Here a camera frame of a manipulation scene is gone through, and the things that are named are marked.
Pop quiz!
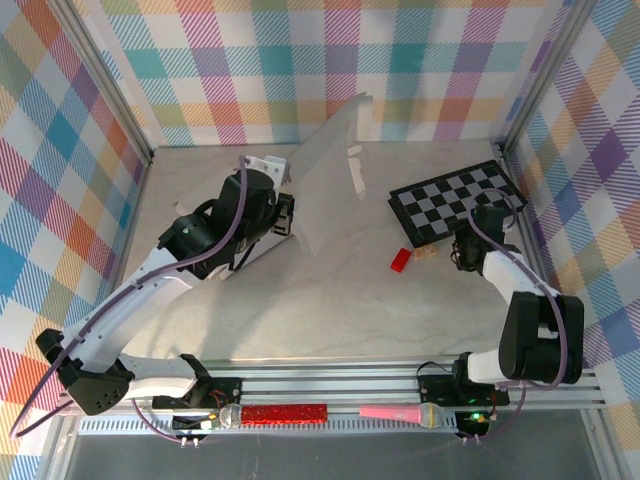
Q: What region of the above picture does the black grey checkered board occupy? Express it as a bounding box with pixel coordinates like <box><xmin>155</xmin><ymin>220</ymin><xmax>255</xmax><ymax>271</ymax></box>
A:
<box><xmin>387</xmin><ymin>159</ymin><xmax>529</xmax><ymax>250</ymax></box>

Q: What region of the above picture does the small electronics board green light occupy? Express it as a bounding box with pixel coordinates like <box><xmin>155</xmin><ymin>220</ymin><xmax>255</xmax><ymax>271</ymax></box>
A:
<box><xmin>455</xmin><ymin>409</ymin><xmax>492</xmax><ymax>437</ymax></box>

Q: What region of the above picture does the pink toy microphone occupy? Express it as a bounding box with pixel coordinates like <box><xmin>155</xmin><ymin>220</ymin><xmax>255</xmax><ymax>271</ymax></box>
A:
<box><xmin>358</xmin><ymin>402</ymin><xmax>445</xmax><ymax>430</ymax></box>

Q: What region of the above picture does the red glitter toy microphone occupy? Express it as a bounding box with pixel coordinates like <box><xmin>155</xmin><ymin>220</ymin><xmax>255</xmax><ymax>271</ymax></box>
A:
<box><xmin>218</xmin><ymin>402</ymin><xmax>329</xmax><ymax>430</ymax></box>

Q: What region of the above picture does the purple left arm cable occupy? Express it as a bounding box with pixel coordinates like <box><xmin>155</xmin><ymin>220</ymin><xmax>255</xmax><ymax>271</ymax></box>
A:
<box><xmin>9</xmin><ymin>155</ymin><xmax>251</xmax><ymax>446</ymax></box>

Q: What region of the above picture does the aluminium side rail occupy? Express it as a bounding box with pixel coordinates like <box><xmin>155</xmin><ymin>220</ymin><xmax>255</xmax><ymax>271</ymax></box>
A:
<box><xmin>498</xmin><ymin>144</ymin><xmax>574</xmax><ymax>369</ymax></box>
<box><xmin>87</xmin><ymin>149</ymin><xmax>156</xmax><ymax>374</ymax></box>

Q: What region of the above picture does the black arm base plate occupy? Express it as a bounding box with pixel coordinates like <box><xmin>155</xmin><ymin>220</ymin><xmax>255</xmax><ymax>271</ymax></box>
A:
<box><xmin>417</xmin><ymin>373</ymin><xmax>511</xmax><ymax>407</ymax></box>
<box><xmin>151</xmin><ymin>375</ymin><xmax>245</xmax><ymax>410</ymax></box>

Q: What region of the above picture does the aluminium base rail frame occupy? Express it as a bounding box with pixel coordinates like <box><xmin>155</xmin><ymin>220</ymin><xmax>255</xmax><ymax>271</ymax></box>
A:
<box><xmin>54</xmin><ymin>355</ymin><xmax>607</xmax><ymax>417</ymax></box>

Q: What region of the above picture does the aluminium corner post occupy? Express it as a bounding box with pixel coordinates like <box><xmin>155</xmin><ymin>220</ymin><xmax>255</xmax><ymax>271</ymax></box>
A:
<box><xmin>47</xmin><ymin>0</ymin><xmax>155</xmax><ymax>164</ymax></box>
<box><xmin>498</xmin><ymin>0</ymin><xmax>599</xmax><ymax>159</ymax></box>

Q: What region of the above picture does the white slotted cable duct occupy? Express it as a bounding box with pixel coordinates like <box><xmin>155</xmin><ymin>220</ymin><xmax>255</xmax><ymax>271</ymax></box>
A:
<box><xmin>77</xmin><ymin>413</ymin><xmax>459</xmax><ymax>437</ymax></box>

